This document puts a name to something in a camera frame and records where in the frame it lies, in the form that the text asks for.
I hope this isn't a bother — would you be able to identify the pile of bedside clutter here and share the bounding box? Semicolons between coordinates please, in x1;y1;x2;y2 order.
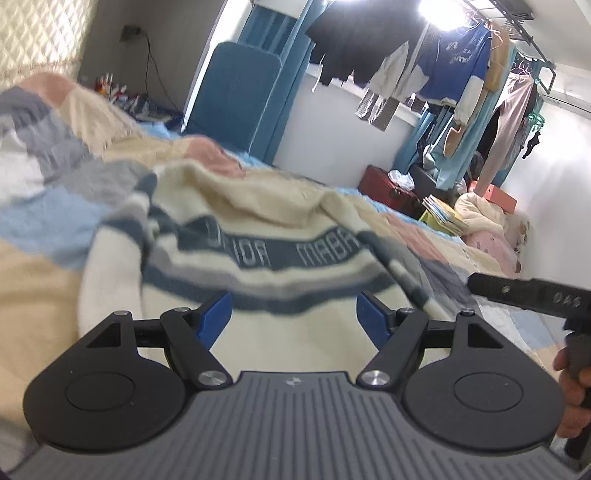
93;71;182;126

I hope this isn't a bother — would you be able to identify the pink printed quilt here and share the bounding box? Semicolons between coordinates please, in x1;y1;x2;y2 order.
464;216;533;278

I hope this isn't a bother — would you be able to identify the light blue hanging garment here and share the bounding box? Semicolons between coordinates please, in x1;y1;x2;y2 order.
435;46;519;191

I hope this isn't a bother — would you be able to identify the beige quilted wall padding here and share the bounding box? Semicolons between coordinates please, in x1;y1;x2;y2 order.
0;0;100;81

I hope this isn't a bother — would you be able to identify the ceiling light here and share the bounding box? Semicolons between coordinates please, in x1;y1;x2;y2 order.
414;0;472;29

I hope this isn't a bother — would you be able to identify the black hanging sock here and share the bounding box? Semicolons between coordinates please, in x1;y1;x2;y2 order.
521;131;542;161

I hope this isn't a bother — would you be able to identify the tan hanging garment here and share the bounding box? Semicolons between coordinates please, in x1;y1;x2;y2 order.
482;22;511;94

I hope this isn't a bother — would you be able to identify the white plastic bag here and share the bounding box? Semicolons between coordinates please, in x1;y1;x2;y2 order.
388;168;417;191

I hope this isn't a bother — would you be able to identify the blue white hanging jersey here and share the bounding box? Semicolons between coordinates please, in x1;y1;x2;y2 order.
405;21;493;131

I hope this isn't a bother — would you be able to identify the black white striped cloth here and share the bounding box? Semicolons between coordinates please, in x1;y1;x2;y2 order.
354;88;400;133

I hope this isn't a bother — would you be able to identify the white air conditioner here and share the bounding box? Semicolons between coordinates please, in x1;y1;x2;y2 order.
539;89;591;114

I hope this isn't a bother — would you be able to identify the blue window curtain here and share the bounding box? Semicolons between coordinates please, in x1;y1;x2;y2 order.
396;105;445;186
240;0;320;167

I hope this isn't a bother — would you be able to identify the patchwork pastel blanket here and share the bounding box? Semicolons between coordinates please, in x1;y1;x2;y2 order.
0;71;568;462

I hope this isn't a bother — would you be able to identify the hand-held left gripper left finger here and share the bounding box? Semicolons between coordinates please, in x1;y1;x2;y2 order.
85;291;233;389

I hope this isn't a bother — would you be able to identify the stack of books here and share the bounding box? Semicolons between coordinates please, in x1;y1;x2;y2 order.
417;194;472;237

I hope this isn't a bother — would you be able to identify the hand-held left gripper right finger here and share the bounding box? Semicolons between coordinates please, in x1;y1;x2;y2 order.
356;291;506;389

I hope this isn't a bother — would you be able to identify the blue padded panel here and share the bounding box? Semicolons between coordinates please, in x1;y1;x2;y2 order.
184;41;283;165

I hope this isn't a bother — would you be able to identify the red suitcase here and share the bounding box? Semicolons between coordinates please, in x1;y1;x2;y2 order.
359;165;433;220

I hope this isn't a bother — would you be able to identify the grey white hanging hoodie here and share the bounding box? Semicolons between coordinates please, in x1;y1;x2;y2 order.
368;39;428;101

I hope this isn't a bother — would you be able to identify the black power cable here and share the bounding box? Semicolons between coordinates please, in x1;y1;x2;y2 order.
137;33;182;114

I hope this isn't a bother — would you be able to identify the metal ceiling clothes rack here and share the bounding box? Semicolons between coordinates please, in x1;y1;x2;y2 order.
462;0;560;94

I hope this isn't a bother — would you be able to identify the pale pink hanging garment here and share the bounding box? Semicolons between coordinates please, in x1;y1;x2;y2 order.
473;74;537;198

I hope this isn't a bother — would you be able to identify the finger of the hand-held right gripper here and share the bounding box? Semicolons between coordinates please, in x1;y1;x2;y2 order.
468;272;591;319

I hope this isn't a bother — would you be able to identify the cream fluffy bedding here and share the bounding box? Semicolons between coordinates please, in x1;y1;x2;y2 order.
454;191;509;241

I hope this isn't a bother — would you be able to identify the salmon pink box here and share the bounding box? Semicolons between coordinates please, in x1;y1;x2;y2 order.
468;180;520;214

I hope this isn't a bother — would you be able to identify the cream striped knit sweater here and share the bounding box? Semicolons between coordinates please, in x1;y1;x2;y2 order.
78;159;462;384

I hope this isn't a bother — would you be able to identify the person's right hand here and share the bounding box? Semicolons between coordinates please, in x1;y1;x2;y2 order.
554;346;591;439

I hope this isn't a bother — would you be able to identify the black hanging garment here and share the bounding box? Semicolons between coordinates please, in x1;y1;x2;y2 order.
305;0;433;89

